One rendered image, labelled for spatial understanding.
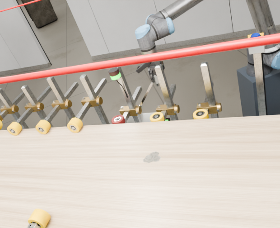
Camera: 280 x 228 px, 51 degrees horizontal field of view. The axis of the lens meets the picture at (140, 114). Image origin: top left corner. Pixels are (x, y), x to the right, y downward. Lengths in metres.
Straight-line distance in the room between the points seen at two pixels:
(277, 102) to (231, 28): 2.09
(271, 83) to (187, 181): 1.33
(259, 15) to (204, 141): 0.91
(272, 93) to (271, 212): 1.43
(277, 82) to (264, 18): 0.61
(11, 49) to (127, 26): 2.45
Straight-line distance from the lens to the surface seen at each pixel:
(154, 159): 1.40
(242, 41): 0.26
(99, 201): 1.36
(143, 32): 1.62
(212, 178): 1.27
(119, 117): 1.77
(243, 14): 4.34
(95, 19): 4.87
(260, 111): 1.73
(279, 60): 2.15
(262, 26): 2.02
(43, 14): 8.98
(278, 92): 2.48
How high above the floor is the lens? 1.86
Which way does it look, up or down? 34 degrees down
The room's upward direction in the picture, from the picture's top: 21 degrees counter-clockwise
